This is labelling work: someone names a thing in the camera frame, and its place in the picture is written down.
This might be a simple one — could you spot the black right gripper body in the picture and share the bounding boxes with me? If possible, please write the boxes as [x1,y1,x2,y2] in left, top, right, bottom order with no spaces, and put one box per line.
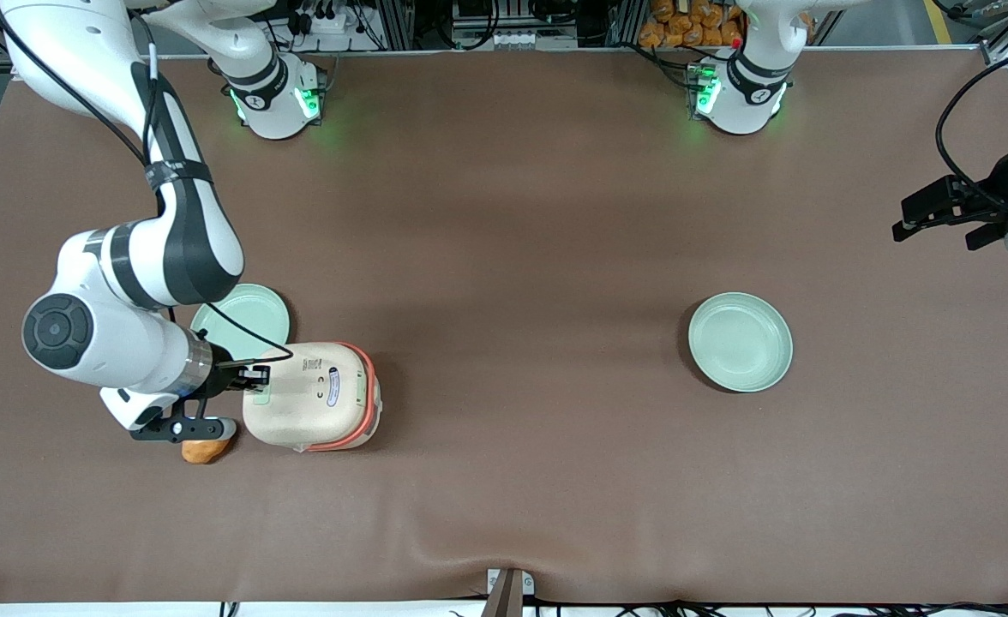
[207,344,253,402]

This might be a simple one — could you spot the cream rice cooker orange trim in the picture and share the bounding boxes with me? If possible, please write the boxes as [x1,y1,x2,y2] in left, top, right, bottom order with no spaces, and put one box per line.
[242,341,382,452]

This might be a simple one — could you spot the pale green plate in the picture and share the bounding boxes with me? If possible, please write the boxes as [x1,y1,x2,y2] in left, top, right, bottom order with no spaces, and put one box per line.
[189,284,291,362]
[687,292,794,393]

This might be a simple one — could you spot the orange-brown potato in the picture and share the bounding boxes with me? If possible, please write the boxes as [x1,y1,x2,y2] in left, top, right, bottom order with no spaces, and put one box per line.
[182,437,233,465]

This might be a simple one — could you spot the brown table mat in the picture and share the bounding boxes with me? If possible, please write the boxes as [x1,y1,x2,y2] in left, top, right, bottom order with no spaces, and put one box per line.
[0,50,1008,605]

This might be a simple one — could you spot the bag of orange items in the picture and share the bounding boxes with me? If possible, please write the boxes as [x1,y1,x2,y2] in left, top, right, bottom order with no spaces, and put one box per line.
[639,0,747,49]

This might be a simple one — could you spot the white power strip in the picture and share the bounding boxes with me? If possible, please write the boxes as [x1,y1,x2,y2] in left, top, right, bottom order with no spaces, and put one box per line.
[294,7,366,37]

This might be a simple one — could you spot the white electronics box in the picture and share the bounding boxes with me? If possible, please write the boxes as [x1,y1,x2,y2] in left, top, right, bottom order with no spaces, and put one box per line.
[451,24,579,51]

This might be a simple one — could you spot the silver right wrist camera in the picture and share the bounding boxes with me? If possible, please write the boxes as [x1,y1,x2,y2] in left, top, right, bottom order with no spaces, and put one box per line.
[130,415,238,444]

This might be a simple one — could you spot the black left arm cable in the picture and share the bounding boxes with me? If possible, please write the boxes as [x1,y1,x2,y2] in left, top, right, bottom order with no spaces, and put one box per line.
[935,51,1008,215]

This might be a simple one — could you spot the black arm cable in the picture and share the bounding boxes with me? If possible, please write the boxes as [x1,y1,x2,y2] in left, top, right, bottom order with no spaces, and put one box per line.
[935,51,1008,215]
[0,0,296,366]

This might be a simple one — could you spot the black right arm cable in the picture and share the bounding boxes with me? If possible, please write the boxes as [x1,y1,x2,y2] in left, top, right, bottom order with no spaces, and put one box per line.
[0,0,296,366]

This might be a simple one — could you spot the grey metal bracket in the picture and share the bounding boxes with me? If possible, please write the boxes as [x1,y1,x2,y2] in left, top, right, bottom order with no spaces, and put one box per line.
[486,568,536,617]

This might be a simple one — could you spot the aluminium frame post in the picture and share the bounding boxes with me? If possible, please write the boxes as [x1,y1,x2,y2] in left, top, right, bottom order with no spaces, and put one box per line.
[607,0,646,48]
[380,0,419,51]

